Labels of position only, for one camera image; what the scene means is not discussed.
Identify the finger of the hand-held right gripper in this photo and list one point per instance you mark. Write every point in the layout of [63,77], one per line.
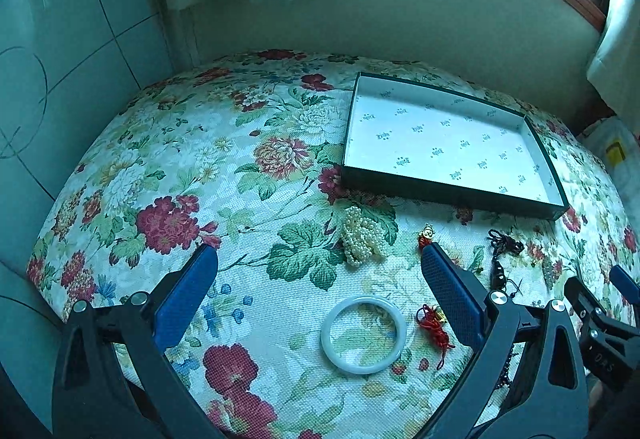
[585,306]
[627,281]

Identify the green cardboard box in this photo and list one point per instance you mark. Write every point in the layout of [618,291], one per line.
[440,139]

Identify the white jade bangle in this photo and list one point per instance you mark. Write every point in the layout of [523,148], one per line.
[330,344]

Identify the floral bed cover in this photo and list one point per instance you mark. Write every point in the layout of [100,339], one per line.
[200,179]

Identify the silver rhinestone brooch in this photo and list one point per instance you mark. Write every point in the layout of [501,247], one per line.
[549,271]

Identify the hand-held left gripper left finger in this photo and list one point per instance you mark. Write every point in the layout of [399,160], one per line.
[185,294]

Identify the black gourd pendant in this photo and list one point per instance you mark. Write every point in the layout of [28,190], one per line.
[500,269]

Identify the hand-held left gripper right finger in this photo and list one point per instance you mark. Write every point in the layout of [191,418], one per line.
[452,294]

